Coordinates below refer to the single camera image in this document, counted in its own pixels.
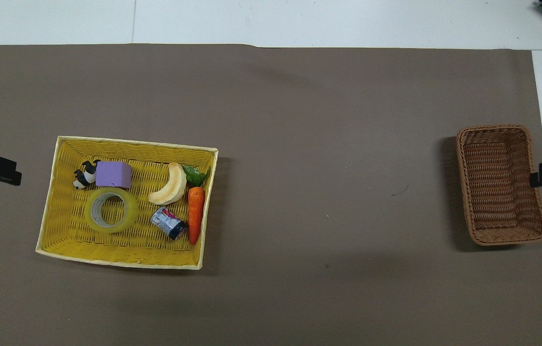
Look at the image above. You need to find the black and white panda figure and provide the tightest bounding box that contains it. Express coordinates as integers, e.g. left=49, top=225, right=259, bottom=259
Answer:
left=73, top=160, right=101, bottom=190

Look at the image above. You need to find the yellow melon slice toy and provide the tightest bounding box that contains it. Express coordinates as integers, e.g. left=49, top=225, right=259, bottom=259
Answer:
left=148, top=162, right=187, bottom=206

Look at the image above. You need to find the purple foam block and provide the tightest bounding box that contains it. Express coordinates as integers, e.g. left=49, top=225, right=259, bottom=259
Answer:
left=95, top=161, right=133, bottom=189

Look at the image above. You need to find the orange toy carrot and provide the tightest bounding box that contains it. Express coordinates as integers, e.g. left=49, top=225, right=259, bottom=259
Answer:
left=183, top=165, right=211, bottom=245

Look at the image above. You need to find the small silver can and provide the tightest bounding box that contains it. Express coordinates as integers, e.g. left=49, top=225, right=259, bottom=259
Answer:
left=150, top=207, right=188, bottom=241

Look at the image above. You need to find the clear tape roll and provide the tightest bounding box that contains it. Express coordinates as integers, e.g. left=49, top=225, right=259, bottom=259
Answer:
left=84, top=187, right=139, bottom=234

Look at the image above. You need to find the brown wicker basket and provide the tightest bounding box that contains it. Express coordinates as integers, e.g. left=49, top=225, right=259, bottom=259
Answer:
left=456, top=124, right=542, bottom=246

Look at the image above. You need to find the yellow woven basket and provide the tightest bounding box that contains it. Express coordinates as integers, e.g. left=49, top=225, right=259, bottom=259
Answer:
left=36, top=136, right=219, bottom=270

